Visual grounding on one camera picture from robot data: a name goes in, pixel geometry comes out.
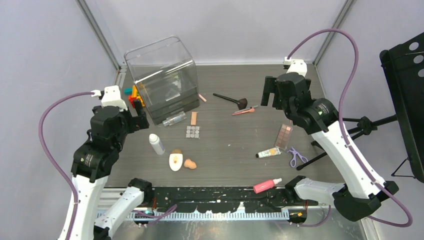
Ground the white oval compact case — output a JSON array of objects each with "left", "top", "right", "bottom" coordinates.
[{"left": 168, "top": 149, "right": 183, "bottom": 172}]

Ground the black tripod stand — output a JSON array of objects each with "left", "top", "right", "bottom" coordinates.
[{"left": 295, "top": 114, "right": 398, "bottom": 171}]

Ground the pink makeup brush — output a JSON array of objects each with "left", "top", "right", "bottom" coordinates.
[{"left": 232, "top": 108, "right": 255, "bottom": 116}]

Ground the pink spray bottle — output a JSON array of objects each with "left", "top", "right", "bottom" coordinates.
[{"left": 253, "top": 178, "right": 282, "bottom": 194}]

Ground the clear acrylic drawer organizer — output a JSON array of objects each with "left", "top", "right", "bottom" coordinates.
[{"left": 124, "top": 35, "right": 200, "bottom": 125}]

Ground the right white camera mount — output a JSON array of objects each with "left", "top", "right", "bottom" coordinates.
[{"left": 283, "top": 56, "right": 308, "bottom": 77}]

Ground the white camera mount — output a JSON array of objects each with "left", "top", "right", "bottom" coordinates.
[
  {"left": 283, "top": 56, "right": 308, "bottom": 77},
  {"left": 90, "top": 85, "right": 128, "bottom": 112}
]

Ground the clear small bottle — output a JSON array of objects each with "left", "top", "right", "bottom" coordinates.
[{"left": 162, "top": 111, "right": 187, "bottom": 127}]

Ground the pink lipstick tube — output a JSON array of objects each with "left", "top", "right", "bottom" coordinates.
[{"left": 198, "top": 93, "right": 207, "bottom": 103}]

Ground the black fan makeup brush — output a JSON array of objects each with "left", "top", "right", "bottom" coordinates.
[{"left": 212, "top": 93, "right": 248, "bottom": 110}]

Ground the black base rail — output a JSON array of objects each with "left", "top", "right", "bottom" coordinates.
[{"left": 139, "top": 186, "right": 318, "bottom": 214}]

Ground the colourful toy block stack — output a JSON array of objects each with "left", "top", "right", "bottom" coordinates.
[{"left": 124, "top": 85, "right": 146, "bottom": 108}]

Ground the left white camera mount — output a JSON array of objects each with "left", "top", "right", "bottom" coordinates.
[{"left": 90, "top": 85, "right": 128, "bottom": 112}]

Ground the purple eyelash curler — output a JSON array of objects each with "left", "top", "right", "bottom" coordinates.
[{"left": 286, "top": 147, "right": 309, "bottom": 168}]

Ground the black perforated panel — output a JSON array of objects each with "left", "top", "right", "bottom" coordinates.
[{"left": 379, "top": 33, "right": 424, "bottom": 183}]

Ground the white cylindrical bottle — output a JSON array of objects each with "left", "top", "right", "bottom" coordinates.
[{"left": 148, "top": 133, "right": 165, "bottom": 155}]

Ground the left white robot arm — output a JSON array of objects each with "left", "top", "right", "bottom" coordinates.
[{"left": 59, "top": 101, "right": 154, "bottom": 240}]

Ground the small printed cream tube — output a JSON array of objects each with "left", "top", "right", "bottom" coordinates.
[{"left": 255, "top": 147, "right": 281, "bottom": 159}]

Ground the eyeshadow palette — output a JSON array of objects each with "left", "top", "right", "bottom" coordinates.
[{"left": 274, "top": 124, "right": 293, "bottom": 151}]

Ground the grey square sample palette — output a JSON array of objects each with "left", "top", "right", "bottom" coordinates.
[{"left": 185, "top": 125, "right": 201, "bottom": 139}]

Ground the peach concealer stick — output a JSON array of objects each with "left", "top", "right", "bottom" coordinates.
[{"left": 190, "top": 111, "right": 198, "bottom": 126}]

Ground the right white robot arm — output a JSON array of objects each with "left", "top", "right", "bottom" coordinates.
[{"left": 260, "top": 72, "right": 399, "bottom": 222}]

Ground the beige makeup sponge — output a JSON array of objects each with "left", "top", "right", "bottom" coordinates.
[{"left": 183, "top": 158, "right": 197, "bottom": 170}]

